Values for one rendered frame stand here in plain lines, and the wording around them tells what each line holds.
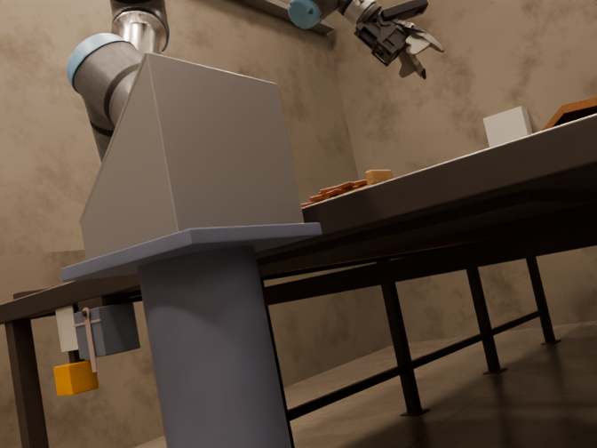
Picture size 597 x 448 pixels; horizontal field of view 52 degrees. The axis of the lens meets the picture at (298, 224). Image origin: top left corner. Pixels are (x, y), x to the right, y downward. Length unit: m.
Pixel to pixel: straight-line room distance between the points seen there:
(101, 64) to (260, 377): 0.52
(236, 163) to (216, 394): 0.32
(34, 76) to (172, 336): 3.70
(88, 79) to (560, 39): 5.71
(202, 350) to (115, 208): 0.23
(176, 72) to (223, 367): 0.40
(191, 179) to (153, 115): 0.09
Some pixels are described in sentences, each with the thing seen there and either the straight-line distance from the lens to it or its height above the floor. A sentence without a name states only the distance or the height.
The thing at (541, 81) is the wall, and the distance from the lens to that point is 6.42.
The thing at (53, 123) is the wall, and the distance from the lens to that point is 4.38.
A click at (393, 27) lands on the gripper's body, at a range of 1.52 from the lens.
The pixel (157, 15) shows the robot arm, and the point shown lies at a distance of 1.42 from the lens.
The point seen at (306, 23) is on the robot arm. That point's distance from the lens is 1.47.
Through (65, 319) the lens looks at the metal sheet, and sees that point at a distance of 1.82.
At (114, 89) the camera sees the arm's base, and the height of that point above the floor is 1.12.
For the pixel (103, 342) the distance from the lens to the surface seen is 1.61.
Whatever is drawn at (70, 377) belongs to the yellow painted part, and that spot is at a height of 0.67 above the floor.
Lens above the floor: 0.77
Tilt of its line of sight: 6 degrees up
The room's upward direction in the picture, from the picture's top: 11 degrees counter-clockwise
